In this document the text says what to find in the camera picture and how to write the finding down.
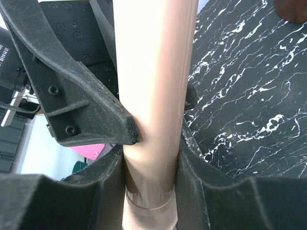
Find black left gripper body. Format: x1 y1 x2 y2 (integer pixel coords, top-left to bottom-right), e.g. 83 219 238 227
39 0 118 96

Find brown wooden metronome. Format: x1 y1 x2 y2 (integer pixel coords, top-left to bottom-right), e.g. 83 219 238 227
273 0 307 23

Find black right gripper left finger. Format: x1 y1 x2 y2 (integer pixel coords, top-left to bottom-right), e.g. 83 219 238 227
0 145 125 230

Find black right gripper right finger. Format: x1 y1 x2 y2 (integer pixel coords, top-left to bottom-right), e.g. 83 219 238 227
175 123 307 230

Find pink microphone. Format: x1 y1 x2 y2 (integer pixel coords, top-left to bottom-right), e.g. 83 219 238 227
113 0 198 230

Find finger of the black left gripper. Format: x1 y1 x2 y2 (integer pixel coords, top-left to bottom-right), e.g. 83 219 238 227
184 83 197 111
0 0 139 146

